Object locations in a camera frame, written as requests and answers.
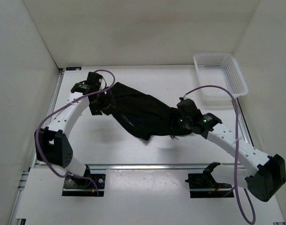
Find aluminium front rail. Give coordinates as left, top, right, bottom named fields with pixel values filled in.
left=35, top=163, right=246, bottom=171

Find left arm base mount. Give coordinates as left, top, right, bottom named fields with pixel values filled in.
left=62, top=168, right=106, bottom=197

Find white plastic mesh basket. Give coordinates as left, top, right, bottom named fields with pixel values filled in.
left=193, top=53, right=249, bottom=106

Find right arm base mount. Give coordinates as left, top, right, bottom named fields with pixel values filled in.
left=185, top=162, right=234, bottom=199

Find black shorts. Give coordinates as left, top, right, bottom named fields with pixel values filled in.
left=102, top=82, right=192, bottom=141

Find aluminium left rail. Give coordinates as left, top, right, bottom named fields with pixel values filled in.
left=7, top=67, right=65, bottom=225

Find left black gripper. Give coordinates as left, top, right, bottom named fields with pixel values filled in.
left=89, top=87, right=116, bottom=116

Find aluminium right rail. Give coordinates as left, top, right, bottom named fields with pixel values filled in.
left=235, top=98, right=253, bottom=146

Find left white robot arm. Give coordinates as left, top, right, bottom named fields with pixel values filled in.
left=35, top=69, right=116, bottom=188

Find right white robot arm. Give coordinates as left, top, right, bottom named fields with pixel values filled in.
left=177, top=98, right=286, bottom=202

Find aluminium rail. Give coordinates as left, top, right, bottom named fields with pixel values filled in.
left=7, top=67, right=65, bottom=225
left=235, top=98, right=253, bottom=146
left=35, top=163, right=246, bottom=171

